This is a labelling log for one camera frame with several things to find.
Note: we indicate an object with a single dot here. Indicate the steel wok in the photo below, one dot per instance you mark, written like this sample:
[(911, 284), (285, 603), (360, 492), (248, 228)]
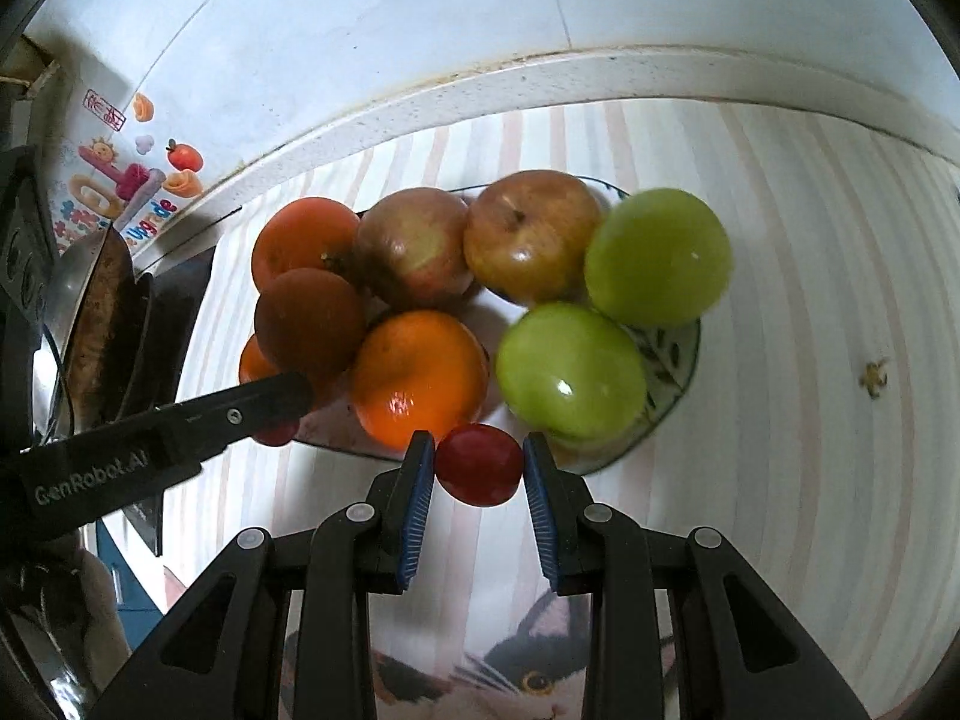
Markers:
[(90, 300)]

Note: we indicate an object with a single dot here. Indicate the large orange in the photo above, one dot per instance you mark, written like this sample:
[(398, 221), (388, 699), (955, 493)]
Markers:
[(416, 379)]

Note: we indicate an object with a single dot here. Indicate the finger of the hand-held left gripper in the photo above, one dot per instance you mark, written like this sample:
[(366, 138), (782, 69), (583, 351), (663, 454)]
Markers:
[(247, 405)]

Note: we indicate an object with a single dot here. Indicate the medium orange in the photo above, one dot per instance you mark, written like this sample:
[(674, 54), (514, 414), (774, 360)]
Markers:
[(300, 236)]

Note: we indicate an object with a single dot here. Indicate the green apple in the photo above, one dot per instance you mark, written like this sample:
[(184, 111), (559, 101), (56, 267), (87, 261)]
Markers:
[(656, 255), (570, 371)]

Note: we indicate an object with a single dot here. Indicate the colourful wall stickers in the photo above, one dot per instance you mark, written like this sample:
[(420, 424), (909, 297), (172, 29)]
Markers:
[(105, 195)]

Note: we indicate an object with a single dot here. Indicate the blue cabinet front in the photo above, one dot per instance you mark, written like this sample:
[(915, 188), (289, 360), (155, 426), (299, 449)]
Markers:
[(131, 577)]

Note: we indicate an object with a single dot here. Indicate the black induction cooktop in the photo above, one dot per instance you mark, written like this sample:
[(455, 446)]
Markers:
[(172, 300)]

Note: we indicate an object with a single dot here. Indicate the red-brown apple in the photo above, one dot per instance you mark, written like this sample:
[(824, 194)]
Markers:
[(412, 247)]

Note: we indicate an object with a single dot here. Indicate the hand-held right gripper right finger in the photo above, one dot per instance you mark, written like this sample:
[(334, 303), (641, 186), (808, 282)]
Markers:
[(541, 510)]

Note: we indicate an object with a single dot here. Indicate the small orange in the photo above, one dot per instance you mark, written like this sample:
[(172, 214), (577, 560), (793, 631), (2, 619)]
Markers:
[(253, 361)]

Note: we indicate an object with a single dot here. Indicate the striped cat print tablecloth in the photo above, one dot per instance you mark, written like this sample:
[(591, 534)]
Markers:
[(787, 315)]

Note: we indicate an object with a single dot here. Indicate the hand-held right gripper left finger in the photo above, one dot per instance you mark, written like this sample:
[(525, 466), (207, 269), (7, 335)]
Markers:
[(416, 510)]

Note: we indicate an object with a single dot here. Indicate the person's left forearm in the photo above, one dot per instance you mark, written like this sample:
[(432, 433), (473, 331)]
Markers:
[(82, 607)]

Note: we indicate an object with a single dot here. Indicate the small dark red apple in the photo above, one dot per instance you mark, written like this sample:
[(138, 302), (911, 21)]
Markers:
[(311, 322)]

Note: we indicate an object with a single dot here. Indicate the red cherry tomato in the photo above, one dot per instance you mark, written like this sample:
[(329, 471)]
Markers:
[(276, 435), (480, 465)]

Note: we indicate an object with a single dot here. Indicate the yellow-brown apple with stem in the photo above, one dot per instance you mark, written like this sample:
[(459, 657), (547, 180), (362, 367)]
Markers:
[(529, 232)]

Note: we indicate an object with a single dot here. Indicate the oval floral plate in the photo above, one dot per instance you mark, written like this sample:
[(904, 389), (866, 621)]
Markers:
[(667, 360)]

